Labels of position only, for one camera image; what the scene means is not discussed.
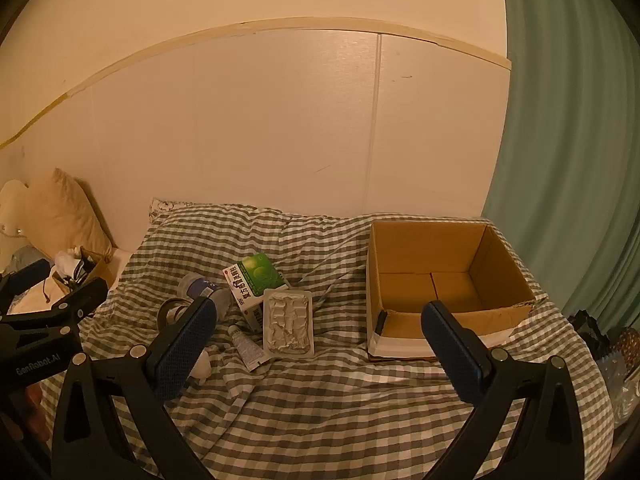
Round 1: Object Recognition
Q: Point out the small cluttered cardboard box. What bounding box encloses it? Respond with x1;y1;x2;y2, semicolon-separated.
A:
52;245;116;298

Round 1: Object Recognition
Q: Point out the bluish plastic bag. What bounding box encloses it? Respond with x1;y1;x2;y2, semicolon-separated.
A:
594;349;633;413

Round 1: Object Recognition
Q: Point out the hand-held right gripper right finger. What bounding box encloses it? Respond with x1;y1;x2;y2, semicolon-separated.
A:
421;300;587;480

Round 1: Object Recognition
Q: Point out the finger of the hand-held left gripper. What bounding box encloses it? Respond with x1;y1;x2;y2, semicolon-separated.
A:
0;258;52;311
0;277;109;341

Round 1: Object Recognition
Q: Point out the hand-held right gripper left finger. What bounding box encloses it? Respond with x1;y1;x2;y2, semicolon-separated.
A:
50;296;218;480

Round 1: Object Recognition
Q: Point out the clear plastic bottle blue label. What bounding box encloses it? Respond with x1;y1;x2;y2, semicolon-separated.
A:
178;274;232;320

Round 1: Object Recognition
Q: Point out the grey checked blanket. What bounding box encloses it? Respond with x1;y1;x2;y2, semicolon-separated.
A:
37;203;616;480

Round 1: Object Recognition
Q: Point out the tape roll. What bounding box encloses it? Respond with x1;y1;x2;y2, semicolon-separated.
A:
157;297;193;330

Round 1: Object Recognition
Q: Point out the brown patterned bag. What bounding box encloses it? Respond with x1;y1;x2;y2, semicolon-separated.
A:
611;326;640;363

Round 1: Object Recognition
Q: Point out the brown cardboard box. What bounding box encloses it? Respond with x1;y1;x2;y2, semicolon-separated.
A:
366;218;537;362

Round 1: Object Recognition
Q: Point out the floral white pillow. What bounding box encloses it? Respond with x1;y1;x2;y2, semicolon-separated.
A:
148;198;201;225

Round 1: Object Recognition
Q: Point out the white crumpled cloth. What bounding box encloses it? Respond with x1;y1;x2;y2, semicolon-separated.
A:
7;260;68;317

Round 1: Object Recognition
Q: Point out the green curtain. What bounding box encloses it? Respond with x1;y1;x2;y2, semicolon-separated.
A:
480;0;640;333

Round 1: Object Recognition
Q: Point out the beige pillow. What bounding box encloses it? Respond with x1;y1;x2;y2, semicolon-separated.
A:
22;167;115;263

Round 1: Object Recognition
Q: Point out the white ointment tube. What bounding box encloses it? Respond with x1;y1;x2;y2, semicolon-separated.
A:
229;324;271;373

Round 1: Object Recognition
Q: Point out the black bag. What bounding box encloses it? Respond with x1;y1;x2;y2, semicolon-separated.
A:
567;309;613;348

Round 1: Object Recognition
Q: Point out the green and white medicine box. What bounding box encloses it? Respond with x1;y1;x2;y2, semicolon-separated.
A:
222;253;290;332

